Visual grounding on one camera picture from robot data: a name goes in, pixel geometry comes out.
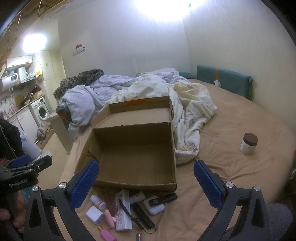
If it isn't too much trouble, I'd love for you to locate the white wall charger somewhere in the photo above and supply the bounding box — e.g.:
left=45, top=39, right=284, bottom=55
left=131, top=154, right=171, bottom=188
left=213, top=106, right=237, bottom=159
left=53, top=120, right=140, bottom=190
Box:
left=86, top=206, right=104, bottom=225

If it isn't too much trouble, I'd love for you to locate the white pink pill bottle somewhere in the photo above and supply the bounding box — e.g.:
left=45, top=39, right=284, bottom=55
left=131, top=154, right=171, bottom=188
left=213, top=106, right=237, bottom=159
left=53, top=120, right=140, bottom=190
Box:
left=90, top=195, right=106, bottom=210

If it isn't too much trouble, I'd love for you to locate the pink perfume bottle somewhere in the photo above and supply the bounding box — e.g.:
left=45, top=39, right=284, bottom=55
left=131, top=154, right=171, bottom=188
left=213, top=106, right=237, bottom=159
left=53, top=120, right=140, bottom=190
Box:
left=97, top=225, right=117, bottom=241

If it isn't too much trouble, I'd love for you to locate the pink oval case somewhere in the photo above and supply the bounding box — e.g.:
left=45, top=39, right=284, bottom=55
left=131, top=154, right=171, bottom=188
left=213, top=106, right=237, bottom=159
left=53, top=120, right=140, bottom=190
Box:
left=104, top=209, right=116, bottom=229

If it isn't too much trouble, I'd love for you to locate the clear bubble plastic bag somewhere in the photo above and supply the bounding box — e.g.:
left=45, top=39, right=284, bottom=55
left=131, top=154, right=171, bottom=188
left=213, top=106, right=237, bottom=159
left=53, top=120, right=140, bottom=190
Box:
left=103, top=189, right=118, bottom=217

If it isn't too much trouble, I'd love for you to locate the white rectangular box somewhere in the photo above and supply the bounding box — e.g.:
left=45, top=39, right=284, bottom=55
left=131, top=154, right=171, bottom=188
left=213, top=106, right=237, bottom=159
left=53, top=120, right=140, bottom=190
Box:
left=115, top=189, right=132, bottom=232

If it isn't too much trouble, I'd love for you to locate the AA battery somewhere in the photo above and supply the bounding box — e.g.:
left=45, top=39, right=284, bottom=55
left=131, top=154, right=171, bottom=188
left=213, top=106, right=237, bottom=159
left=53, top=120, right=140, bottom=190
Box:
left=136, top=233, right=142, bottom=241

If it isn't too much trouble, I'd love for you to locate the white earbuds case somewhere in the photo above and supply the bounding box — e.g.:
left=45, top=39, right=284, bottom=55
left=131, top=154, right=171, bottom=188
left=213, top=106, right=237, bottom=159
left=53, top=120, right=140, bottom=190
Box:
left=143, top=195, right=165, bottom=216

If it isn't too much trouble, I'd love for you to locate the black lithium battery pack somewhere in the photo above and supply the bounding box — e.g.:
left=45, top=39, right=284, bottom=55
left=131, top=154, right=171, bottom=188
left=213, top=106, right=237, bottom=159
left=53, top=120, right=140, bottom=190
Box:
left=149, top=193, right=178, bottom=206

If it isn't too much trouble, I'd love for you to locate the person left hand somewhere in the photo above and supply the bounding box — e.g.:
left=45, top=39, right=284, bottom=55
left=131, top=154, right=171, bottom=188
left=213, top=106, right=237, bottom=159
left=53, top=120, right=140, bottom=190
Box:
left=1, top=192, right=27, bottom=233

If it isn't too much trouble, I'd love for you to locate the white washing machine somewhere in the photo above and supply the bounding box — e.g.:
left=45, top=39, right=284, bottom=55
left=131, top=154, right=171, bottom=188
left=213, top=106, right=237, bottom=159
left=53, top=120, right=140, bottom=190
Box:
left=29, top=97, right=50, bottom=128

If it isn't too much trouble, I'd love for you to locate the teal orange pillow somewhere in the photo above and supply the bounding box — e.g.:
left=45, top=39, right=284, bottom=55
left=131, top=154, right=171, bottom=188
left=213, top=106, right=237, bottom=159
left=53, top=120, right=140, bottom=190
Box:
left=56, top=102, right=72, bottom=124

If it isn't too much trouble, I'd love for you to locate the white cream duvet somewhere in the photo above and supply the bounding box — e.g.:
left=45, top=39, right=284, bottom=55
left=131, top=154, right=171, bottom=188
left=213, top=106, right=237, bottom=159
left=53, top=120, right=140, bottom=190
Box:
left=54, top=70, right=217, bottom=164

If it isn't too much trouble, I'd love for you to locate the white water heater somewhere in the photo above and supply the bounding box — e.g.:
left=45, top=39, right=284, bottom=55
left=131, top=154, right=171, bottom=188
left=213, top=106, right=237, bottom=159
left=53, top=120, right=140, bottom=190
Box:
left=0, top=73, right=20, bottom=92

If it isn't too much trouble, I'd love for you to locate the beige bed sheet mattress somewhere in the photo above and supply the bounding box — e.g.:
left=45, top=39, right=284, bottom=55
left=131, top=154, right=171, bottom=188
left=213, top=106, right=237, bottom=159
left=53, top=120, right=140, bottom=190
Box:
left=61, top=82, right=295, bottom=240

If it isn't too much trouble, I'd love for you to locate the brown lid white jar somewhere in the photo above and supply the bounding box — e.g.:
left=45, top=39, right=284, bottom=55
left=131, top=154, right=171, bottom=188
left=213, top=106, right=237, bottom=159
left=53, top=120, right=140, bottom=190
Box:
left=240, top=133, right=258, bottom=155

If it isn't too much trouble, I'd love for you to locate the open cardboard box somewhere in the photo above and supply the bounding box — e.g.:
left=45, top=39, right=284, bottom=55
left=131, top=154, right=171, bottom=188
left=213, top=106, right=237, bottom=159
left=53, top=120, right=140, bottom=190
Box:
left=75, top=96, right=177, bottom=192

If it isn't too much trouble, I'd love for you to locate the dark patterned blanket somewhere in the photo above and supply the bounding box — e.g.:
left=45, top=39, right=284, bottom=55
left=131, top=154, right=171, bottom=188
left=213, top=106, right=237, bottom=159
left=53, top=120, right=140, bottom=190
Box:
left=53, top=69, right=104, bottom=102

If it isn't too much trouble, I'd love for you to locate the white small bottle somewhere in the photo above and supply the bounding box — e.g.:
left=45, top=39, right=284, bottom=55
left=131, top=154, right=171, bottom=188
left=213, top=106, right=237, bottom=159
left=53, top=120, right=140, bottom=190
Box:
left=129, top=192, right=146, bottom=204

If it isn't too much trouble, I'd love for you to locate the green headboard cushion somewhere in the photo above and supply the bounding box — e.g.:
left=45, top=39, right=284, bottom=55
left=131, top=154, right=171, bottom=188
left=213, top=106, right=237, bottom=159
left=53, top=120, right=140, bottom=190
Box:
left=197, top=65, right=253, bottom=100

